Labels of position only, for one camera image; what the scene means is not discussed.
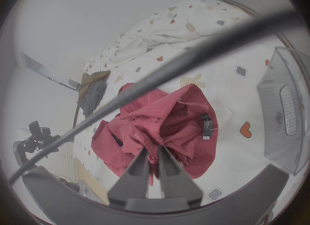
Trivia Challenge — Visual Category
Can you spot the bed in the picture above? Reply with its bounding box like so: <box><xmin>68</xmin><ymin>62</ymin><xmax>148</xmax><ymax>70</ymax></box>
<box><xmin>73</xmin><ymin>0</ymin><xmax>308</xmax><ymax>207</ymax></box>

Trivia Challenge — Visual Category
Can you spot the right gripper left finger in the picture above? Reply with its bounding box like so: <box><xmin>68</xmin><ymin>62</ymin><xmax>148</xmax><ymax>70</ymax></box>
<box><xmin>108</xmin><ymin>147</ymin><xmax>151</xmax><ymax>204</ymax></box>

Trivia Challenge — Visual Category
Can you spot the brown garment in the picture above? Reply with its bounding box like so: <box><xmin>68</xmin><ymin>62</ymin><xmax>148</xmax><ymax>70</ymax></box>
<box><xmin>78</xmin><ymin>71</ymin><xmax>111</xmax><ymax>106</ymax></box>

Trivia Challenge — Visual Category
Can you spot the grey garment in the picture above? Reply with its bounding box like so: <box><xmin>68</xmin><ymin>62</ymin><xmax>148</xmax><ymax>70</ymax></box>
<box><xmin>77</xmin><ymin>81</ymin><xmax>108</xmax><ymax>117</ymax></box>

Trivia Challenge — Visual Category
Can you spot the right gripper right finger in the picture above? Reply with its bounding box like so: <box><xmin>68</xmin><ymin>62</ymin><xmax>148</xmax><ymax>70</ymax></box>
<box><xmin>157</xmin><ymin>145</ymin><xmax>203</xmax><ymax>203</ymax></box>

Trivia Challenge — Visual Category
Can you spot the white printed quilt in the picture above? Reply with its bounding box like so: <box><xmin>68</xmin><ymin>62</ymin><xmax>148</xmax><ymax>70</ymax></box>
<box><xmin>83</xmin><ymin>0</ymin><xmax>252</xmax><ymax>74</ymax></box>

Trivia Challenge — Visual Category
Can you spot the black cable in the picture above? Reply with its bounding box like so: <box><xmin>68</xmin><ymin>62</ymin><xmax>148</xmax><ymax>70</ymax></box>
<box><xmin>9</xmin><ymin>8</ymin><xmax>302</xmax><ymax>188</ymax></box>

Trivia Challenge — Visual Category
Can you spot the red shirt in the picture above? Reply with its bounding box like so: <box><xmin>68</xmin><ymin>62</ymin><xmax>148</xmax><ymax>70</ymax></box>
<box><xmin>91</xmin><ymin>83</ymin><xmax>233</xmax><ymax>187</ymax></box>

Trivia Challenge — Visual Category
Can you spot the white chest of drawers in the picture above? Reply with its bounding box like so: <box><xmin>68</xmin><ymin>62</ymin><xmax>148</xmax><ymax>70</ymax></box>
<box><xmin>19</xmin><ymin>128</ymin><xmax>76</xmax><ymax>171</ymax></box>

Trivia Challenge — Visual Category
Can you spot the clear plastic box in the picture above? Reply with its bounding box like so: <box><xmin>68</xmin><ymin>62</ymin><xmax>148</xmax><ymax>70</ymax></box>
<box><xmin>256</xmin><ymin>47</ymin><xmax>310</xmax><ymax>176</ymax></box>

